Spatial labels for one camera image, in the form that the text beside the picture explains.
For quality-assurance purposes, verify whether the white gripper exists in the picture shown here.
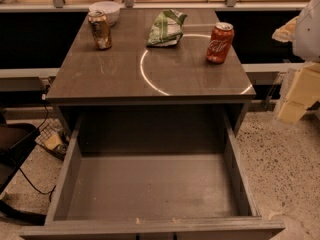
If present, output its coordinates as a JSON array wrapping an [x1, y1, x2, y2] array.
[[272, 0, 320, 124]]

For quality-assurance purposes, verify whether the black floor cable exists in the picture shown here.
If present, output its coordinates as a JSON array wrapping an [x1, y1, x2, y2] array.
[[18, 83, 57, 203]]

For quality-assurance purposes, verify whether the brown gold soda can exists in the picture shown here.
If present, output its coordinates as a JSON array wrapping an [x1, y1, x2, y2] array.
[[88, 10, 112, 50]]

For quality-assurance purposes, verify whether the grey cabinet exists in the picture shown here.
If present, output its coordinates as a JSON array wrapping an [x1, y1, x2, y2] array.
[[46, 7, 257, 142]]

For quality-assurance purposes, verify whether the red cola can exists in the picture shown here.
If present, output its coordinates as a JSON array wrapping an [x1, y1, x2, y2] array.
[[206, 22, 234, 64]]

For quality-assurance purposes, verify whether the open grey top drawer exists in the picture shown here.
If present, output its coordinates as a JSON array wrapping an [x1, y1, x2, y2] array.
[[21, 105, 285, 240]]

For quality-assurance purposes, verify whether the green jalapeno chip bag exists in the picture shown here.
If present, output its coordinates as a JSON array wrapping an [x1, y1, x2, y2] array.
[[147, 9, 187, 47]]

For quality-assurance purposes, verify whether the wire basket with items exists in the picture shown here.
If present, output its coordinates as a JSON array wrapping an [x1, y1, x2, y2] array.
[[36, 118, 69, 160]]

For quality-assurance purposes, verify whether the white bowl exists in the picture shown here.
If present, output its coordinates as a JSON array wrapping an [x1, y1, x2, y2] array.
[[89, 1, 121, 26]]

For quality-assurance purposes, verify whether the black chair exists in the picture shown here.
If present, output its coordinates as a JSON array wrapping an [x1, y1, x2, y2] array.
[[0, 111, 46, 225]]

